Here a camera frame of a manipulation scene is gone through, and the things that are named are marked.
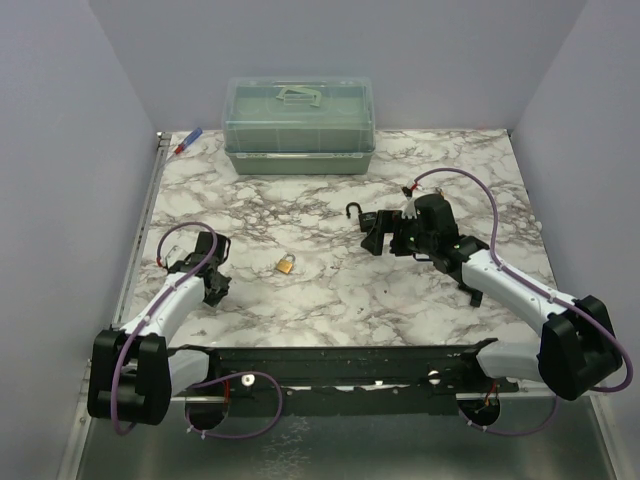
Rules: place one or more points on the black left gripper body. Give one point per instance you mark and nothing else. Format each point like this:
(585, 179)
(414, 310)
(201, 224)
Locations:
(217, 294)

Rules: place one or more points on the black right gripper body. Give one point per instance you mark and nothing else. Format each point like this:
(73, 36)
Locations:
(406, 237)

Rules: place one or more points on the black Kaijing padlock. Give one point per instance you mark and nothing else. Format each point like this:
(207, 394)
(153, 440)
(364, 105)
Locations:
(366, 220)

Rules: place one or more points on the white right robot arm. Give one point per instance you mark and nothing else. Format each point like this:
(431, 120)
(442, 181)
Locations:
(575, 351)

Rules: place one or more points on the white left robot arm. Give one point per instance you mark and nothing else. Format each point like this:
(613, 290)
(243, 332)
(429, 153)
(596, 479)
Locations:
(133, 374)

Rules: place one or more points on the small brass padlock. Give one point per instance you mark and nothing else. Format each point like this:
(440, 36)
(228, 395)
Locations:
(286, 264)

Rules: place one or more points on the red blue screwdriver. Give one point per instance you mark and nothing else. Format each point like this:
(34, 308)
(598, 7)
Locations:
(187, 141)

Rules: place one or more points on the green transparent toolbox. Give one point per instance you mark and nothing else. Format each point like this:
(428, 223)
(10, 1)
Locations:
(299, 125)

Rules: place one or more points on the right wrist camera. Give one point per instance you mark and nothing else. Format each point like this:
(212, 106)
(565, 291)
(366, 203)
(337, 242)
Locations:
(410, 211)

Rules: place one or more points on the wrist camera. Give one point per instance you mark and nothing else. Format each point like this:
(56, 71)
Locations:
(171, 257)
(410, 211)

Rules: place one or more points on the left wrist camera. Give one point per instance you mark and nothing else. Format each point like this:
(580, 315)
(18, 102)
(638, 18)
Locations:
(171, 257)

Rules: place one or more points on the black T-handle socket wrench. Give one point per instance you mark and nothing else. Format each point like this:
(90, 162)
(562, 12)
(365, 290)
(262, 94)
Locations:
(476, 296)

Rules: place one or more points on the aluminium frame rail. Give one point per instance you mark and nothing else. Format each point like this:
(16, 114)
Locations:
(70, 463)

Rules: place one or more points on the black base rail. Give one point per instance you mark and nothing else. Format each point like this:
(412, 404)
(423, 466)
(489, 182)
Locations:
(333, 381)

